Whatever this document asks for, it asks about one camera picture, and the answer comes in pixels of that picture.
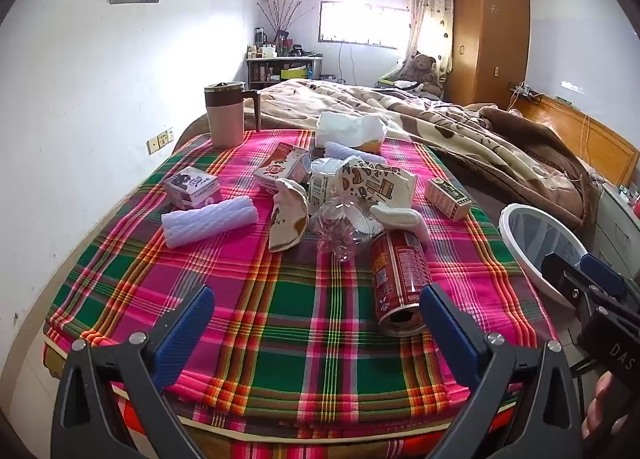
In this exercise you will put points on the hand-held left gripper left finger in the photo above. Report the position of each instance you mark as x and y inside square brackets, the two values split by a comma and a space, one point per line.
[185, 334]

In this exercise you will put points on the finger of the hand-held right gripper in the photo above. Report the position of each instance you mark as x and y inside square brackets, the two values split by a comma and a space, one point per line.
[602, 276]
[562, 274]

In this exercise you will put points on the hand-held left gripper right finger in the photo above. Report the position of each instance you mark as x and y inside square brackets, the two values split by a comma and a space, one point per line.
[450, 339]

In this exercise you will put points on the white plastic trash bin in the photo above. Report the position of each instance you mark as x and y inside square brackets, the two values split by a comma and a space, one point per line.
[510, 239]

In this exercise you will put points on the red drink can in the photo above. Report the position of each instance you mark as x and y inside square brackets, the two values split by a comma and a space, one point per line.
[400, 274]

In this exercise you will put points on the lavender textured roll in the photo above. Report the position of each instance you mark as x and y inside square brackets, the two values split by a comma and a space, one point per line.
[350, 151]
[210, 221]

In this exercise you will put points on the green white small box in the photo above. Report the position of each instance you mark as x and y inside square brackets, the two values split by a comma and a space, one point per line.
[447, 199]

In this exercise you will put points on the purple white cardboard box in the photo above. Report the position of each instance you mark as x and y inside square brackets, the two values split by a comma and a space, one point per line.
[192, 189]

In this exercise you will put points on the cream brown wrapper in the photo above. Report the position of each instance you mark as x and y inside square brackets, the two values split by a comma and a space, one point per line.
[287, 224]

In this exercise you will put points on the clear plastic bottle red cap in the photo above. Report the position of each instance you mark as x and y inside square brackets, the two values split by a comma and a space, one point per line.
[340, 231]

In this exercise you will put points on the patterned paper bag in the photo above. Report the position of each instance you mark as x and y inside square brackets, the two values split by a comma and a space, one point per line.
[375, 186]

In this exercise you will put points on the red white drink carton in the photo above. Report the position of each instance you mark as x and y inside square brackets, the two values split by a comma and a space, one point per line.
[280, 169]

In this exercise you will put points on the white labelled plastic cup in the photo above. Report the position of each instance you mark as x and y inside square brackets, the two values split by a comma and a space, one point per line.
[322, 184]

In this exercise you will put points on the person's right hand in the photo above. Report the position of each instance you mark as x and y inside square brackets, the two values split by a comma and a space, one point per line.
[597, 414]

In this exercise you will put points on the translucent bin liner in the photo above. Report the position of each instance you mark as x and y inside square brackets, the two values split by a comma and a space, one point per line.
[545, 239]

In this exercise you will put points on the grey drawer nightstand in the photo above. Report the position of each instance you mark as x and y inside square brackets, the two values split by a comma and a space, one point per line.
[615, 219]

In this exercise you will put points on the pink green plaid blanket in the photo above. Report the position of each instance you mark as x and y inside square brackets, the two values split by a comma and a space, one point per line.
[300, 339]

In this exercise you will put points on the wooden headboard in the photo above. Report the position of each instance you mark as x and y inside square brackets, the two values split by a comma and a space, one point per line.
[600, 139]

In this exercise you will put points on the brown patterned fleece blanket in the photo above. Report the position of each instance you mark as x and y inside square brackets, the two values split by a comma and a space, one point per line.
[450, 139]

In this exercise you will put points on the power strip with chargers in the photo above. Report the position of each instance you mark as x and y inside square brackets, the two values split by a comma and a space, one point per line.
[525, 91]

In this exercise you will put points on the white tissue pack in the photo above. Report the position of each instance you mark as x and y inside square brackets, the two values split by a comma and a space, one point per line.
[345, 129]

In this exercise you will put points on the wooden wardrobe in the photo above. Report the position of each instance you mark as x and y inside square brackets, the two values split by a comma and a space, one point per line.
[485, 39]

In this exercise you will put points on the brown teddy bear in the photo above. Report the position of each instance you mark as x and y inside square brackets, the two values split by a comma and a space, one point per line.
[420, 71]

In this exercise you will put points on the cluttered shelf unit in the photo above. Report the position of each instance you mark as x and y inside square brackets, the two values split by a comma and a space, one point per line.
[265, 71]

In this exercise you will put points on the green yellow box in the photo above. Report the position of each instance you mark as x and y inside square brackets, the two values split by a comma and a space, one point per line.
[294, 73]

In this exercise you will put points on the patterned curtain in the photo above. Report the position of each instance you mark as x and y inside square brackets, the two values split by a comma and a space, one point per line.
[430, 4]

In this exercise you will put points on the window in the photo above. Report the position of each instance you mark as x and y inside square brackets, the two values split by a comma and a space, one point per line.
[360, 24]

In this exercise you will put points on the dried branches in vase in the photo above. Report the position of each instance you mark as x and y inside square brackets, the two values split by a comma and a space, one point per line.
[285, 14]

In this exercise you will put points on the wall socket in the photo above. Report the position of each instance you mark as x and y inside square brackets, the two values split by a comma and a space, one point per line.
[160, 140]

